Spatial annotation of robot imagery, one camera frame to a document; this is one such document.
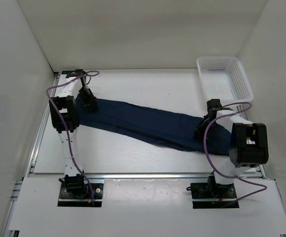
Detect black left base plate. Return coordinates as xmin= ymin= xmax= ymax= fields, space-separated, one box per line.
xmin=57 ymin=178 xmax=104 ymax=207

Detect aluminium front rail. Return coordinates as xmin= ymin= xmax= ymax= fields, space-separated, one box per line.
xmin=27 ymin=171 xmax=263 ymax=180

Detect dark blue denim trousers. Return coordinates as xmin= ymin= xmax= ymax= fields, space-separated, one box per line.
xmin=74 ymin=96 xmax=232 ymax=158

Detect white perforated plastic basket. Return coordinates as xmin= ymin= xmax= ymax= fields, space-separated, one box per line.
xmin=196 ymin=56 xmax=254 ymax=104

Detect aluminium rail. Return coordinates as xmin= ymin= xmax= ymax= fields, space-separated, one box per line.
xmin=27 ymin=171 xmax=263 ymax=180
xmin=24 ymin=71 xmax=59 ymax=178

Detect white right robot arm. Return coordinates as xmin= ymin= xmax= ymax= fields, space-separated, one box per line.
xmin=194 ymin=99 xmax=269 ymax=198

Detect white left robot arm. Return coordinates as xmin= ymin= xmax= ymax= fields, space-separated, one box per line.
xmin=46 ymin=69 xmax=99 ymax=199

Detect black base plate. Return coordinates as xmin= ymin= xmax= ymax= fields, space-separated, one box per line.
xmin=186 ymin=183 xmax=239 ymax=209
xmin=57 ymin=178 xmax=104 ymax=207

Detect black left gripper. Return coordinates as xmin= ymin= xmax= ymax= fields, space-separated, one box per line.
xmin=77 ymin=86 xmax=97 ymax=111

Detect dark label sticker on table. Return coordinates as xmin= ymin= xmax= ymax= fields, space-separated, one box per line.
xmin=61 ymin=70 xmax=75 ymax=75

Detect aluminium left side rail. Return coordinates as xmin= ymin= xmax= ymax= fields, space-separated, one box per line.
xmin=24 ymin=71 xmax=59 ymax=178

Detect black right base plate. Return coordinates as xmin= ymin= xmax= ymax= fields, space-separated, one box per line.
xmin=186 ymin=183 xmax=239 ymax=209

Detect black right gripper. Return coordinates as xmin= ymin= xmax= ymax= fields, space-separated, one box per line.
xmin=195 ymin=116 xmax=219 ymax=139

